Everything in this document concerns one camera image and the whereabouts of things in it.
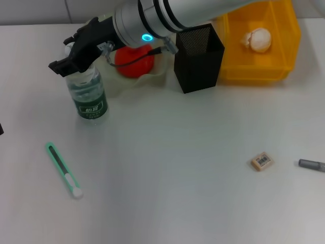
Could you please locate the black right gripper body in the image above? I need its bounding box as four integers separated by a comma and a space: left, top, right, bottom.
68, 17, 119, 67

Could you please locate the clear green-labelled water bottle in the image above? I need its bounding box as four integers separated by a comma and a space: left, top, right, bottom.
64, 43, 109, 127

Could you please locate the orange fruit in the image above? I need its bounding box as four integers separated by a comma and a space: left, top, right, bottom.
114, 43, 155, 79

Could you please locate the green pen with white cap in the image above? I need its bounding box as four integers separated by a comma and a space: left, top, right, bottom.
45, 142, 84, 200

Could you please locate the white garlic bulb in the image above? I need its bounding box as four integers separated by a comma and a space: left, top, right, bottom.
240, 27, 272, 53

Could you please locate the grey marker pen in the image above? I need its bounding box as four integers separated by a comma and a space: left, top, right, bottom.
294, 159, 325, 173

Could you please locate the translucent wavy glass fruit bowl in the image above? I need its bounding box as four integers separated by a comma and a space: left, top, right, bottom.
97, 14, 176, 89

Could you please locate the black mesh pen holder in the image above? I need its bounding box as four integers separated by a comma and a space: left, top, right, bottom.
174, 23, 225, 95

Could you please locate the beige eraser with barcode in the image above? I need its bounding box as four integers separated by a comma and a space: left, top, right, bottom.
250, 151, 275, 172

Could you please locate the yellow plastic bin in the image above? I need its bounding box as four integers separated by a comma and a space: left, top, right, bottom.
215, 0, 302, 82

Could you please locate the right gripper cable with connectors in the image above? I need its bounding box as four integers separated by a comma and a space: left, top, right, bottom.
97, 37, 179, 68

